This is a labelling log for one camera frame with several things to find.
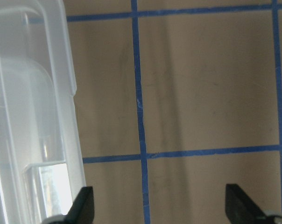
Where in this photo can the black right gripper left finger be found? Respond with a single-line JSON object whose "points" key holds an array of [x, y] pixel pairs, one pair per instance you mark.
{"points": [[82, 211]]}

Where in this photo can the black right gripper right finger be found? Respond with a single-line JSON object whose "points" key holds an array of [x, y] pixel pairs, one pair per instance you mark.
{"points": [[240, 208]]}

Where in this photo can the clear plastic box lid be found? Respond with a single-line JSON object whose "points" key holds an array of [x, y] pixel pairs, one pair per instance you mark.
{"points": [[41, 168]]}

